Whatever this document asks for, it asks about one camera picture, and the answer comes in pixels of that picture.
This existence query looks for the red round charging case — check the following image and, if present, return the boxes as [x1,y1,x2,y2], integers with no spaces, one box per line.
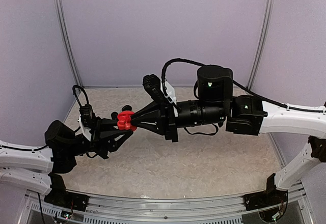
[117,110,137,131]

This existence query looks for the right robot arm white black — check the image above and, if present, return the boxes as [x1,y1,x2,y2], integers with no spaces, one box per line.
[131,63,325,206]

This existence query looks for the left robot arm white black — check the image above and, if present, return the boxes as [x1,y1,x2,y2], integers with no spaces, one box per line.
[1,100,136,210]

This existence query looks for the aluminium front rail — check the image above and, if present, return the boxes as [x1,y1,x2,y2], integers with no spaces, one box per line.
[24,180,309,224]

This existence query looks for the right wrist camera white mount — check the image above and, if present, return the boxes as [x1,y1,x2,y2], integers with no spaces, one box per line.
[142,74,178,107]

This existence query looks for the glossy black earbud case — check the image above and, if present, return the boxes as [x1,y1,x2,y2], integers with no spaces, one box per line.
[121,105,132,111]

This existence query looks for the small black charging case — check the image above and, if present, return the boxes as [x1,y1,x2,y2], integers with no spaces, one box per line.
[111,112,118,120]

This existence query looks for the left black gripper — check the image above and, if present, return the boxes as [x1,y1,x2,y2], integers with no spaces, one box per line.
[66,116,132,159]

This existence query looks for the aluminium corner post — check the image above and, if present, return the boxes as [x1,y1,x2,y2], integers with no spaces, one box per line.
[54,0,83,87]
[247,0,274,90]

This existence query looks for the right aluminium corner post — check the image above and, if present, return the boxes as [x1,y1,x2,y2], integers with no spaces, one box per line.
[247,0,274,90]

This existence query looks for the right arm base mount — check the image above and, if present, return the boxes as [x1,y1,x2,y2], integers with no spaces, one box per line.
[243,173,289,223]

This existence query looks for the left aluminium corner post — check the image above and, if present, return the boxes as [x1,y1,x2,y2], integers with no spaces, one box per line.
[54,0,83,87]

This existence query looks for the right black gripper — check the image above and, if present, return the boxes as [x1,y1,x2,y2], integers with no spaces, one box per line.
[129,99,226,143]

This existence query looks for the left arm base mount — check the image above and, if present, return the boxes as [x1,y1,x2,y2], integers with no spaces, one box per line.
[44,173,89,212]

